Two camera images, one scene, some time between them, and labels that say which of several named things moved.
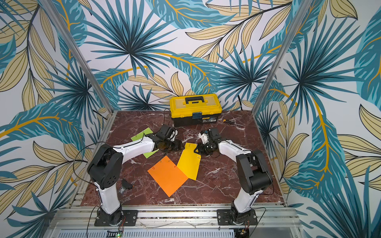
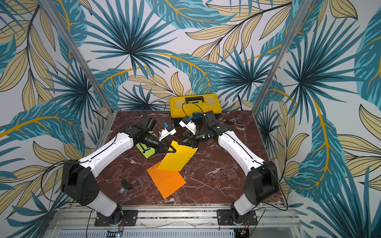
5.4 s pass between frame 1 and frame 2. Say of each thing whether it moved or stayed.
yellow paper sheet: moved
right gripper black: moved
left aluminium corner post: stayed
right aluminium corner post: stayed
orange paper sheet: stayed
